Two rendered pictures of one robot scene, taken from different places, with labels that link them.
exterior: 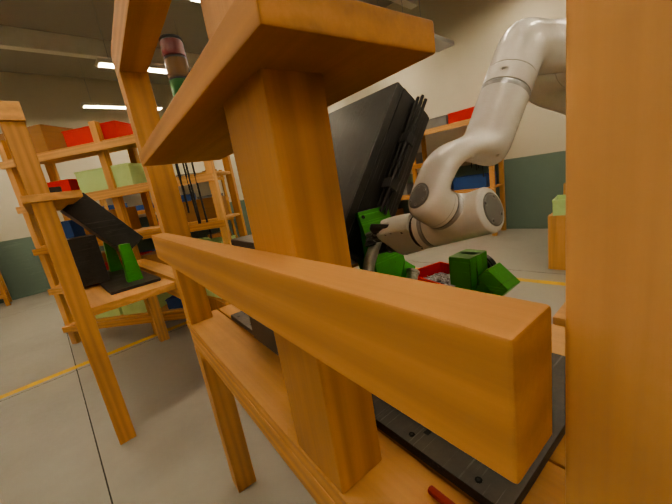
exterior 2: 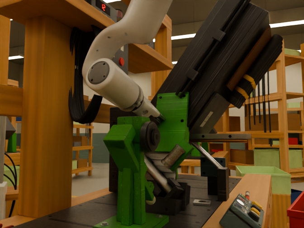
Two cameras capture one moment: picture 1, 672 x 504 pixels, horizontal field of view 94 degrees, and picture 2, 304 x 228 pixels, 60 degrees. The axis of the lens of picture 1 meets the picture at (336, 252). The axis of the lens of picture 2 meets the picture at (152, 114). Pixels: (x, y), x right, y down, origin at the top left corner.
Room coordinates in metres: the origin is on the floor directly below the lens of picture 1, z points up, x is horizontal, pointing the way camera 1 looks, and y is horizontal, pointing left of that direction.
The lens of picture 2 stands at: (0.36, -0.88, 1.12)
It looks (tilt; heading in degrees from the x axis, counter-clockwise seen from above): 5 degrees up; 61
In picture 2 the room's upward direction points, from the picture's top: straight up
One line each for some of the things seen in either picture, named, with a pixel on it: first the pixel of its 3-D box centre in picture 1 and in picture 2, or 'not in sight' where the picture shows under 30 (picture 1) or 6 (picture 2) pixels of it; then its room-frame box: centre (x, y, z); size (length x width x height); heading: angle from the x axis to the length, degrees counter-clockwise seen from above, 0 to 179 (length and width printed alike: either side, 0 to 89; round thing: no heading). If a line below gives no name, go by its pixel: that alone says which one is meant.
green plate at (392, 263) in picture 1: (375, 244); (173, 121); (0.87, -0.11, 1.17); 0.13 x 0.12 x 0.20; 36
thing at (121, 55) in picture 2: not in sight; (104, 57); (0.68, 0.09, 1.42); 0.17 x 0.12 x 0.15; 36
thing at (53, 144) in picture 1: (136, 229); (234, 131); (3.57, 2.17, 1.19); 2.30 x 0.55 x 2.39; 83
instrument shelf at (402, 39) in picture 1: (226, 124); (109, 44); (0.74, 0.19, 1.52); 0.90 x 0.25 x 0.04; 36
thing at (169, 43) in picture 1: (172, 49); (117, 15); (0.82, 0.29, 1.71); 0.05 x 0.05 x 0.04
